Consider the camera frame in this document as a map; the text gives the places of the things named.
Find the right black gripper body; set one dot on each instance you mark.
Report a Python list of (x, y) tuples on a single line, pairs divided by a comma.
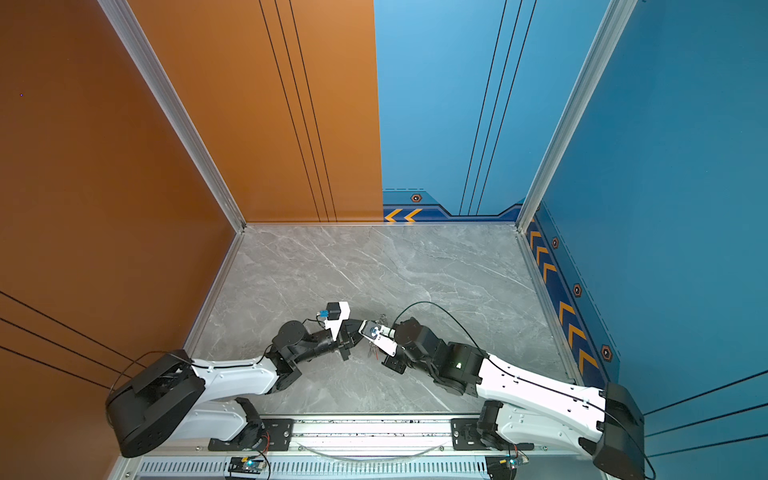
[(400, 361)]

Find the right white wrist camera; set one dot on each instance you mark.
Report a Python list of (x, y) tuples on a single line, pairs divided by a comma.
[(381, 336)]

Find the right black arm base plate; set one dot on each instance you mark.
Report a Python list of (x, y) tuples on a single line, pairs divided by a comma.
[(469, 434)]

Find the white slotted cable duct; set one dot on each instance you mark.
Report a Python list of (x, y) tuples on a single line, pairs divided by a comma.
[(311, 467)]

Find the right green circuit board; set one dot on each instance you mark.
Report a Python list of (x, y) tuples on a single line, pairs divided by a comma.
[(504, 467)]

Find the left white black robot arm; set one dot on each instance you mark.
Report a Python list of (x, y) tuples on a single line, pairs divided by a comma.
[(178, 397)]

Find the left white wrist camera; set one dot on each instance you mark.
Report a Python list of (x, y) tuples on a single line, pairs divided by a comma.
[(333, 316)]

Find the green circuit board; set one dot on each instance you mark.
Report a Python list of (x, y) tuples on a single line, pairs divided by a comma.
[(504, 467), (248, 467)]

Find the left green circuit board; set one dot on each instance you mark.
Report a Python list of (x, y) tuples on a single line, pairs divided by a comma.
[(248, 467)]

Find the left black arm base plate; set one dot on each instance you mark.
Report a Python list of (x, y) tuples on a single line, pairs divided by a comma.
[(267, 436)]

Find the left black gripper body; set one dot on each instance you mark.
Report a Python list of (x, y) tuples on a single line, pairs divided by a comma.
[(342, 345)]

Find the aluminium front rail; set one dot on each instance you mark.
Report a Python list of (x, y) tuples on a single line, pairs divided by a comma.
[(372, 435)]

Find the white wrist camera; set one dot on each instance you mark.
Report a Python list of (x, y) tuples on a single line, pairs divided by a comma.
[(333, 316), (381, 336)]

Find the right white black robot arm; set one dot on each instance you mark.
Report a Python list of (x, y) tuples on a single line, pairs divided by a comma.
[(521, 407)]

